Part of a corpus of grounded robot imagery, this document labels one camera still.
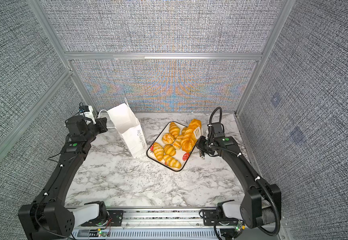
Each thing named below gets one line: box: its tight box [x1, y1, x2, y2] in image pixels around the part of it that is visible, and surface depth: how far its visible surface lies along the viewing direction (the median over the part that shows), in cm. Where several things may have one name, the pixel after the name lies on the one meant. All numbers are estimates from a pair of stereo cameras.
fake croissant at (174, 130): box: [169, 122, 181, 139], surface depth 108 cm
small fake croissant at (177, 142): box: [173, 135, 184, 150], surface depth 99 cm
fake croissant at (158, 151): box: [153, 142, 165, 162], surface depth 96 cm
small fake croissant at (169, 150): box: [163, 144, 176, 156], surface depth 96 cm
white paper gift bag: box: [107, 98, 148, 159], surface depth 89 cm
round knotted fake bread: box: [162, 133, 175, 144], surface depth 102 cm
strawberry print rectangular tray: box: [146, 121, 198, 172], surface depth 97 cm
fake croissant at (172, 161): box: [163, 154, 182, 169], surface depth 92 cm
